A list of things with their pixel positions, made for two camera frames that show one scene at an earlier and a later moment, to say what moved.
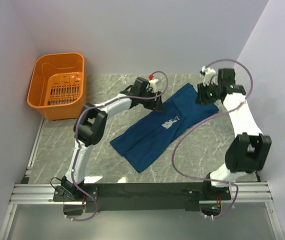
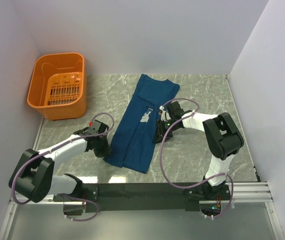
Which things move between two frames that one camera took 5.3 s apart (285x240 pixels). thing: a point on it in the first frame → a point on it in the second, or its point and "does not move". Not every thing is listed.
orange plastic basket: (57, 88) does not move
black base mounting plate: (141, 197) does not move
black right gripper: (201, 98) → (160, 131)
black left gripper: (155, 105) → (105, 151)
